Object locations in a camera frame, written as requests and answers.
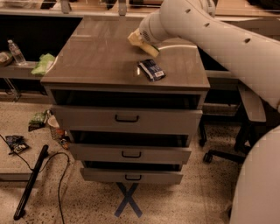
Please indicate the yellow green sponge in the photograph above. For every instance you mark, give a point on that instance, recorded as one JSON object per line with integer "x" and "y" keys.
{"x": 136, "y": 39}

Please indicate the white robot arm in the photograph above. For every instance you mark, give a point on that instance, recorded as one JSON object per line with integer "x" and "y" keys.
{"x": 254, "y": 60}

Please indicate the brown bowl on shelf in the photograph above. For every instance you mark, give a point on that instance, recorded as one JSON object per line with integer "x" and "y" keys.
{"x": 5, "y": 59}

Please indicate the grey three-drawer cabinet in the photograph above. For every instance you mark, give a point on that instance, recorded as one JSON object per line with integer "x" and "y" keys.
{"x": 97, "y": 67}

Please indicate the top grey drawer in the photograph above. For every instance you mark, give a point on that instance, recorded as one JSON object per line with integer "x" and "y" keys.
{"x": 128, "y": 120}

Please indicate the grey drawer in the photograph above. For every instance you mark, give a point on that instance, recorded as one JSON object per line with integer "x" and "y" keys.
{"x": 129, "y": 154}
{"x": 128, "y": 120}
{"x": 131, "y": 176}

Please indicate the blue snack packet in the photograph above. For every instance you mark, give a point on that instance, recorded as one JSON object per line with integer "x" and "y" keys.
{"x": 151, "y": 70}

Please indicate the middle grey drawer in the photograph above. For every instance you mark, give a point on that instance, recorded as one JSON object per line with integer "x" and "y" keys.
{"x": 129, "y": 154}

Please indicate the bottom grey drawer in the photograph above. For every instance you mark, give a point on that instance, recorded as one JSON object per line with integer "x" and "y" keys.
{"x": 131, "y": 176}

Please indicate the paper cup on floor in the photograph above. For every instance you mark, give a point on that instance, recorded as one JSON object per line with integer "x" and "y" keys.
{"x": 56, "y": 132}

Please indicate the blue tape cross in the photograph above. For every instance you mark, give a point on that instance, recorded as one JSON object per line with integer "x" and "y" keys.
{"x": 128, "y": 200}

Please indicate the green packet on floor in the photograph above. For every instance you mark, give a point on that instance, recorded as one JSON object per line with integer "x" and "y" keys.
{"x": 38, "y": 121}

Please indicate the green cloth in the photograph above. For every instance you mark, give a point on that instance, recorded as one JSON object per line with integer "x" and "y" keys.
{"x": 45, "y": 61}

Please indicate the black bar on floor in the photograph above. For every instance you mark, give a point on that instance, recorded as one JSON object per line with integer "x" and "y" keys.
{"x": 20, "y": 211}

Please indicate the black office chair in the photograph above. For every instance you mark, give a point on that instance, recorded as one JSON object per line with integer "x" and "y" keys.
{"x": 250, "y": 113}

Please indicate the blue chip bag on floor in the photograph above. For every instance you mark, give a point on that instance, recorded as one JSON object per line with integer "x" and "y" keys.
{"x": 16, "y": 143}

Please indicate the grey side shelf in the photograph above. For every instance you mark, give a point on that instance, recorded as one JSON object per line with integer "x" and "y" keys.
{"x": 14, "y": 71}

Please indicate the clear plastic water bottle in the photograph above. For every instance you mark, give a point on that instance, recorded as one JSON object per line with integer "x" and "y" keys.
{"x": 16, "y": 53}

